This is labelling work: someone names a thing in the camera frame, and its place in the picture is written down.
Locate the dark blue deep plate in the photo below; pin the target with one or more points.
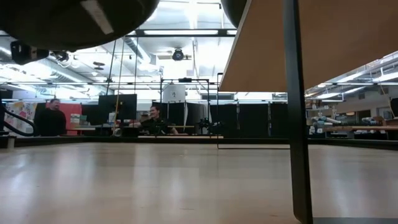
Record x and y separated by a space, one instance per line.
234 11
56 21

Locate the black background robot arm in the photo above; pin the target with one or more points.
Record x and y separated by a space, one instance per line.
206 126

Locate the wooden shelf with black legs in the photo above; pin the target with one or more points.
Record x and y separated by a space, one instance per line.
342 37

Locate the floral patterned cloth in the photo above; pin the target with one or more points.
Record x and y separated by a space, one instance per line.
18 110

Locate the person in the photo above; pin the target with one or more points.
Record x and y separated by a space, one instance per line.
49 123
155 123

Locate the red partition panel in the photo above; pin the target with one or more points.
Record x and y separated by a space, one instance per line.
73 112

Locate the black monitor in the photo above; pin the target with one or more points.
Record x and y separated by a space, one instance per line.
124 105

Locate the black round ceiling fixture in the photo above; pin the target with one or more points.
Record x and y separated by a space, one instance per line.
178 54

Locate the white sign board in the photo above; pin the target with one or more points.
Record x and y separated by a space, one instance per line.
174 93

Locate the black overhead rig beam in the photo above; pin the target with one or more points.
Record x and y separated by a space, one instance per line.
186 35

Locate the blue white background robot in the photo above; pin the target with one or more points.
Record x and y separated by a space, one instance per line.
318 124

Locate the long wooden background table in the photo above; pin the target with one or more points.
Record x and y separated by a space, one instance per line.
357 128

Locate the black aluminium table frame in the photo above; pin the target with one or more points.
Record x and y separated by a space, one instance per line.
93 140

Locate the black metal frame stand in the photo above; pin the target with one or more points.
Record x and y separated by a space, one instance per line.
186 80

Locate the black partition wall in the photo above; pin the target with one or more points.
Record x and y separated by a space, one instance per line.
248 121

